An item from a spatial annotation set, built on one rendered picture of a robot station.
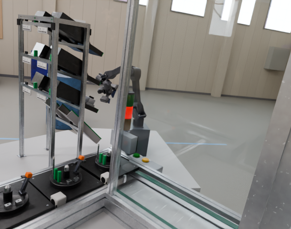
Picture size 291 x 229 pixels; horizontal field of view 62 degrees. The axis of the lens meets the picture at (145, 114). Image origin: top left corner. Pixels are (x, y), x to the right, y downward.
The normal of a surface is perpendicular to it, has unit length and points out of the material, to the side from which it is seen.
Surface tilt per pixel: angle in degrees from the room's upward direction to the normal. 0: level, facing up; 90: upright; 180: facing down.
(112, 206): 90
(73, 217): 90
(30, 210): 0
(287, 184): 90
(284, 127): 90
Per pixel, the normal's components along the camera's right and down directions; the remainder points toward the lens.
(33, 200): 0.14, -0.95
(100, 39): 0.25, 0.30
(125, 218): -0.63, 0.14
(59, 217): 0.77, 0.28
